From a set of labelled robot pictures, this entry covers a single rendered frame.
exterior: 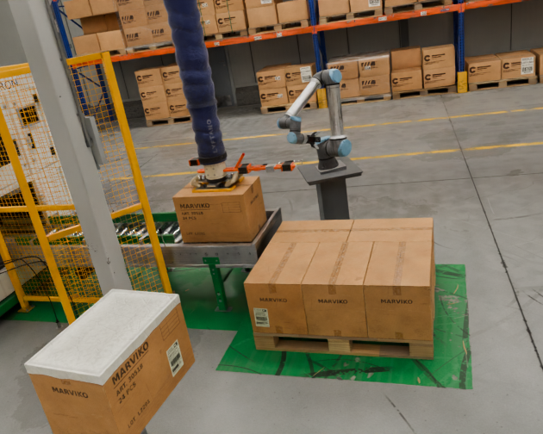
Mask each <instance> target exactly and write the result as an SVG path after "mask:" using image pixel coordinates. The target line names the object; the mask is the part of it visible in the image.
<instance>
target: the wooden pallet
mask: <svg viewBox="0 0 543 434"><path fill-rule="evenodd" d="M434 315H435V306H434ZM253 336H254V341H255V345H256V350H281V351H295V352H310V353H325V354H340V355H355V356H369V357H398V358H413V359H427V360H434V316H433V340H432V341H424V340H406V339H388V338H369V336H368V338H353V337H335V336H316V335H298V334H280V333H263V332H254V333H253ZM278 337H292V338H325V339H327V340H328V341H327V342H316V341H299V340H283V339H279V338H278ZM353 340H360V341H378V342H395V343H409V346H399V345H382V344H353Z"/></svg>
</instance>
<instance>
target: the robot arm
mask: <svg viewBox="0 0 543 434"><path fill-rule="evenodd" d="M341 79H342V76H341V73H340V71H339V70H338V69H329V70H322V71H319V72H317V73H316V74H315V75H314V76H313V77H312V78H311V79H310V80H309V84H308V86H307V87H306V88H305V89H304V91H303V92H302V94H301V95H300V96H299V97H298V98H297V99H296V100H295V102H294V103H293V104H292V106H291V107H290V108H289V110H288V111H287V112H286V114H285V115H284V116H283V117H282V118H279V119H278V121H277V125H278V127H279V128H280V129H289V130H290V132H289V133H288V135H287V140H288V142H289V143H291V144H300V145H304V144H305V143H306V144H311V147H313V148H315V149H316V151H317V155H318V159H319V162H318V170H320V171H325V170H331V169H333V168H335V167H337V166H338V165H339V162H338V161H337V159H336V157H346V156H347V155H349V153H350V152H351V150H352V143H351V141H350V140H348V139H347V137H346V135H345V134H344V126H343V117H342V108H341V99H340V81H341ZM324 84H326V87H327V94H328V110H329V119H330V127H331V136H325V137H322V138H321V137H315V136H317V134H318V133H320V132H321V131H316V132H312V134H311V135H306V134H305V133H301V121H302V118H301V117H298V116H297V115H298V114H299V112H300V111H301V110H302V109H303V107H304V106H305V104H306V103H307V102H308V100H309V99H310V98H311V97H312V96H313V95H314V93H315V92H316V90H317V89H320V88H321V87H322V86H323V85H324ZM314 143H315V144H314Z"/></svg>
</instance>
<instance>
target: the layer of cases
mask: <svg viewBox="0 0 543 434"><path fill-rule="evenodd" d="M434 266H435V261H434V221H433V218H404V219H368V220H296V221H283V222H282V224H281V225H280V227H279V228H278V230H277V231H276V233H275V234H274V236H273V237H272V239H271V241H270V243H269V244H268V246H267V247H266V248H265V250H264V252H263V253H262V255H261V256H260V258H259V260H258V262H257V263H256V264H255V265H254V267H253V269H252V271H251V272H250V274H249V275H248V277H247V279H246V280H245V281H244V288H245V292H246V297H247V304H248V308H249V313H250V317H251V321H252V326H253V332H263V333H280V334H298V335H316V336H335V337H353V338H368V336H369V338H387V339H406V340H424V341H432V340H433V316H434Z"/></svg>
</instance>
